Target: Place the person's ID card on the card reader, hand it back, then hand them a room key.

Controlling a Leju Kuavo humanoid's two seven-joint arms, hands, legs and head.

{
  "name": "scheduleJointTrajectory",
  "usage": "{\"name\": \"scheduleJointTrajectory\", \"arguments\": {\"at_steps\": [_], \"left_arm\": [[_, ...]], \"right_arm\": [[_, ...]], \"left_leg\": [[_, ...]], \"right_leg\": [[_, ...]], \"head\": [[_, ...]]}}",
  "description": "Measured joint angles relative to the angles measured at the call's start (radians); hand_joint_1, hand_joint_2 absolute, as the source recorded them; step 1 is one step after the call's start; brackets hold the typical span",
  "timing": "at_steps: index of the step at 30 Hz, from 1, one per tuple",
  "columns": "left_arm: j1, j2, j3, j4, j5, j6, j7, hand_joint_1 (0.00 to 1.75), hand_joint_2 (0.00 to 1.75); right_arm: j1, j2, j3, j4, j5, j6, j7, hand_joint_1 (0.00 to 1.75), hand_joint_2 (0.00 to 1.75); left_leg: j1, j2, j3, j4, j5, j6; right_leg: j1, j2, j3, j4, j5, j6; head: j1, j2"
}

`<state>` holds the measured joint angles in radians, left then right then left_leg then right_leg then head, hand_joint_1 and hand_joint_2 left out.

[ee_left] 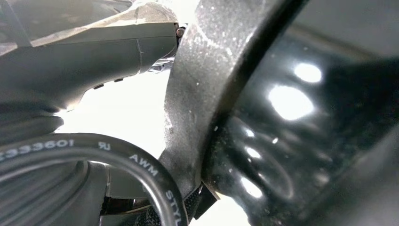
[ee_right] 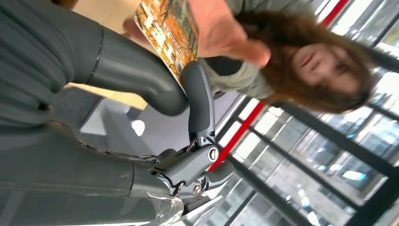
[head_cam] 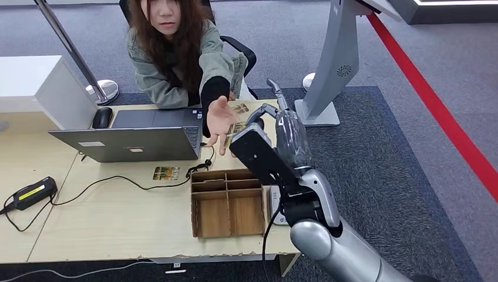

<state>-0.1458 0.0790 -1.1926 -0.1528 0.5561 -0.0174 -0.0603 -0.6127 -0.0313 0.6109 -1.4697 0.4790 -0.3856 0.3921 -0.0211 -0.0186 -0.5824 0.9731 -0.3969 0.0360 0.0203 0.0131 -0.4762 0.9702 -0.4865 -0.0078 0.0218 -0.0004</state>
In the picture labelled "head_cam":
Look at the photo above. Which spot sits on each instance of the white cabinet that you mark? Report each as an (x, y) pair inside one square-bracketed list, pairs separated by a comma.
[(35, 85)]

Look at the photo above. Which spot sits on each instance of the person's left forearm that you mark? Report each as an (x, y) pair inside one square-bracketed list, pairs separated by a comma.
[(214, 91)]

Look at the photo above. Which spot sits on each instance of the chrome stanchion post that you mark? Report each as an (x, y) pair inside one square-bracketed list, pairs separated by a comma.
[(74, 54)]

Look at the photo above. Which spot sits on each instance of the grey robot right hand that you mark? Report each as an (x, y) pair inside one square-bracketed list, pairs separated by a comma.
[(293, 140)]

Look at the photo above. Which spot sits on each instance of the black office chair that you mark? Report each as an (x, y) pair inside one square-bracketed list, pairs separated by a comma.
[(241, 50)]

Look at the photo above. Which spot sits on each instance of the person's left hand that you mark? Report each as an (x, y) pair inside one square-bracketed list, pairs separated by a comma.
[(218, 120)]

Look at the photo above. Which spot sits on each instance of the wooden card organizer box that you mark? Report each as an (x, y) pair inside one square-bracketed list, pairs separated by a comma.
[(227, 214)]

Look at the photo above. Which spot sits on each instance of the chrome stanchion base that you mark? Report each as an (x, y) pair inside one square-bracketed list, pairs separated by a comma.
[(307, 82)]

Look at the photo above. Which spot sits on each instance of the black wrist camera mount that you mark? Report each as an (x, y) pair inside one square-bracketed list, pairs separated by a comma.
[(258, 153)]

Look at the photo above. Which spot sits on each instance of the grey laptop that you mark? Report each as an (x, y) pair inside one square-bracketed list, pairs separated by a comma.
[(132, 144)]

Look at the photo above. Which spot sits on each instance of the person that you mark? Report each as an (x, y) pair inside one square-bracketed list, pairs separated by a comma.
[(171, 66)]

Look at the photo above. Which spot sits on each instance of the black computer mouse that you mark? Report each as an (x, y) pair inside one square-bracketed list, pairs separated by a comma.
[(102, 117)]

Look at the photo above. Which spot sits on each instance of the grey kiosk stand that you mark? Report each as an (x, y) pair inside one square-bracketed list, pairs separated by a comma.
[(334, 66)]

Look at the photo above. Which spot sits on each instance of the scenic picture card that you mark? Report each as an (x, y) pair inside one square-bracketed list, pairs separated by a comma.
[(166, 173), (241, 108)]

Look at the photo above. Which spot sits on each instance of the dark grey rug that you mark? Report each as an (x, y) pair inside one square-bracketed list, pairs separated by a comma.
[(369, 155)]

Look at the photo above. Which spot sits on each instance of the black power adapter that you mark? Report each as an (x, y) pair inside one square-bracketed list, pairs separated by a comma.
[(34, 193)]

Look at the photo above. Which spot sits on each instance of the dark display plinth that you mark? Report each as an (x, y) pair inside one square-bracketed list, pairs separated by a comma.
[(447, 11)]

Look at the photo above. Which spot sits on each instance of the white card reader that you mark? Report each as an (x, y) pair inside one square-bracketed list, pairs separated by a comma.
[(275, 206)]

